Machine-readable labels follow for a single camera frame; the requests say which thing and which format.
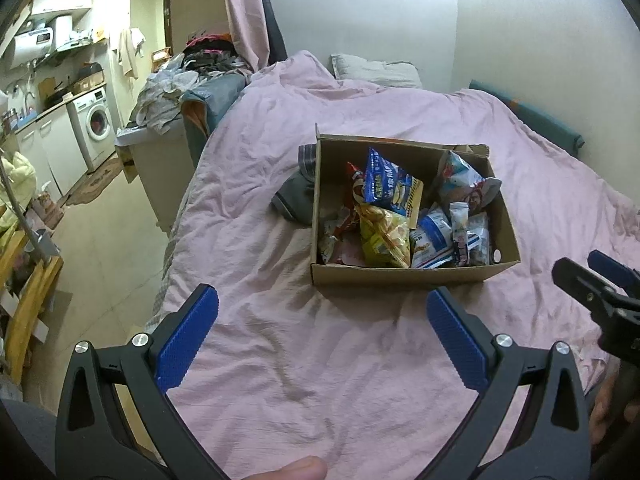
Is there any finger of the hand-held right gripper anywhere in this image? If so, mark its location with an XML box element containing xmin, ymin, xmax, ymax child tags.
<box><xmin>587</xmin><ymin>250</ymin><xmax>640</xmax><ymax>297</ymax></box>
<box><xmin>552</xmin><ymin>257</ymin><xmax>621</xmax><ymax>319</ymax></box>

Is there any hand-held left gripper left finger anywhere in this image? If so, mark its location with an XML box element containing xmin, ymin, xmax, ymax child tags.
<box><xmin>55</xmin><ymin>283</ymin><xmax>231</xmax><ymax>480</ymax></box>

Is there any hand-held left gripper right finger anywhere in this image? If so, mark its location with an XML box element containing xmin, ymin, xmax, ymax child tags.
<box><xmin>426</xmin><ymin>286</ymin><xmax>593</xmax><ymax>480</ymax></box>

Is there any brown cardboard box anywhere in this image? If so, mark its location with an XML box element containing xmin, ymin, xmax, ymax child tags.
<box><xmin>310</xmin><ymin>122</ymin><xmax>522</xmax><ymax>287</ymax></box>

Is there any white silver snack packet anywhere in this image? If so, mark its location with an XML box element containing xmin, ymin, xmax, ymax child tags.
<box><xmin>465</xmin><ymin>211</ymin><xmax>493</xmax><ymax>267</ymax></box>

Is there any white blue green-label snack bag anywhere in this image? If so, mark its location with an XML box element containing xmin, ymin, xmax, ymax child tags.
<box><xmin>410</xmin><ymin>205</ymin><xmax>456</xmax><ymax>267</ymax></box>

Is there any small white tube packet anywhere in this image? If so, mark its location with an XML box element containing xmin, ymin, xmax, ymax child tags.
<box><xmin>448</xmin><ymin>201</ymin><xmax>470</xmax><ymax>267</ymax></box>

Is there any yellow snack packet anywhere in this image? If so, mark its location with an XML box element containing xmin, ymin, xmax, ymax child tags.
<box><xmin>356</xmin><ymin>203</ymin><xmax>412</xmax><ymax>269</ymax></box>

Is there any pink snack packet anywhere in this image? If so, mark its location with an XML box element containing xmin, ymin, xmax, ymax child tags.
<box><xmin>330</xmin><ymin>247</ymin><xmax>368</xmax><ymax>267</ymax></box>

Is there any white red snack packet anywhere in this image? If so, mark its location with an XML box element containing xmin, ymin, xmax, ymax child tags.
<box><xmin>317</xmin><ymin>207</ymin><xmax>358</xmax><ymax>263</ymax></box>

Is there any red cartoon snack bag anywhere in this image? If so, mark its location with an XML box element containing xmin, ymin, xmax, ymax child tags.
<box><xmin>346</xmin><ymin>161</ymin><xmax>371</xmax><ymax>233</ymax></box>

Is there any person's right hand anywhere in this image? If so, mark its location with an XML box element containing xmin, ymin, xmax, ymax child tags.
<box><xmin>589</xmin><ymin>364</ymin><xmax>620</xmax><ymax>445</ymax></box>

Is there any person's left hand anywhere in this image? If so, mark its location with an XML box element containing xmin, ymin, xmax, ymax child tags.
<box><xmin>255</xmin><ymin>455</ymin><xmax>328</xmax><ymax>480</ymax></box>

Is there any teal bolster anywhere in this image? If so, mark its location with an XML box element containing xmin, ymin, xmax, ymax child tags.
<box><xmin>467</xmin><ymin>79</ymin><xmax>585</xmax><ymax>151</ymax></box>

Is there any wooden rack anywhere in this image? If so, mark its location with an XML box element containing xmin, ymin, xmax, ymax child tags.
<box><xmin>0</xmin><ymin>227</ymin><xmax>65</xmax><ymax>386</ymax></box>

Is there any beige bedside cabinet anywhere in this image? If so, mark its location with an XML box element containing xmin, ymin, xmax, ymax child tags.
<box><xmin>115</xmin><ymin>125</ymin><xmax>197</xmax><ymax>233</ymax></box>

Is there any grey striped cloth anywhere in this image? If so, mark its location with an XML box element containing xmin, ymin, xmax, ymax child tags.
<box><xmin>271</xmin><ymin>142</ymin><xmax>318</xmax><ymax>223</ymax></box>

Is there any brown patterned rug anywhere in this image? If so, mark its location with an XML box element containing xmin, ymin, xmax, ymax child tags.
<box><xmin>64</xmin><ymin>152</ymin><xmax>125</xmax><ymax>207</ymax></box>

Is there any person's grey clothing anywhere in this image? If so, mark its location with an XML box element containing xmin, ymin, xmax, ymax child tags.
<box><xmin>0</xmin><ymin>395</ymin><xmax>58</xmax><ymax>480</ymax></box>

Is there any white kitchen cabinet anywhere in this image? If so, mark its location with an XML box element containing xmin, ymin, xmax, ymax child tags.
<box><xmin>14</xmin><ymin>105</ymin><xmax>90</xmax><ymax>198</ymax></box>

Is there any white washing machine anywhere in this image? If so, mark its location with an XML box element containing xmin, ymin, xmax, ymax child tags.
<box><xmin>66</xmin><ymin>86</ymin><xmax>115</xmax><ymax>173</ymax></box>

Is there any yellow jacket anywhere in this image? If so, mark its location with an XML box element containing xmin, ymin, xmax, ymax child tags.
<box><xmin>0</xmin><ymin>152</ymin><xmax>38</xmax><ymax>226</ymax></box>

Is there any light clothes pile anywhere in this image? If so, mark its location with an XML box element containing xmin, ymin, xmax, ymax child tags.
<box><xmin>134</xmin><ymin>52</ymin><xmax>201</xmax><ymax>133</ymax></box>

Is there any small cardboard box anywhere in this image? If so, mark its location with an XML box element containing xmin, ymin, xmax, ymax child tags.
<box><xmin>71</xmin><ymin>71</ymin><xmax>106</xmax><ymax>95</ymax></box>

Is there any dark clothes pile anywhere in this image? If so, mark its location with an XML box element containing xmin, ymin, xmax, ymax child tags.
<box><xmin>181</xmin><ymin>31</ymin><xmax>251</xmax><ymax>73</ymax></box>

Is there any grey pillow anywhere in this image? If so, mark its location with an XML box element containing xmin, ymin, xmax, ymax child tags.
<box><xmin>330</xmin><ymin>53</ymin><xmax>420</xmax><ymax>88</ymax></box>

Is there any white hanging towel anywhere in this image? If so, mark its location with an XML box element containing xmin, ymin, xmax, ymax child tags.
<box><xmin>110</xmin><ymin>26</ymin><xmax>147</xmax><ymax>80</ymax></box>

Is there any black headboard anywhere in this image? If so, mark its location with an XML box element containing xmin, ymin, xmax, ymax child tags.
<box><xmin>252</xmin><ymin>0</ymin><xmax>288</xmax><ymax>66</ymax></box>

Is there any pink draped sheet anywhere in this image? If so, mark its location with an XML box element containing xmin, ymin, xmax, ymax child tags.
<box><xmin>220</xmin><ymin>0</ymin><xmax>273</xmax><ymax>73</ymax></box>

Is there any white water heater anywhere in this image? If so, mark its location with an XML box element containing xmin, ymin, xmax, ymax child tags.
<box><xmin>0</xmin><ymin>15</ymin><xmax>75</xmax><ymax>73</ymax></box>

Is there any white wall cabinet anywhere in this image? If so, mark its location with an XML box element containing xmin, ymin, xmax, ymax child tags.
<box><xmin>30</xmin><ymin>0</ymin><xmax>95</xmax><ymax>16</ymax></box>

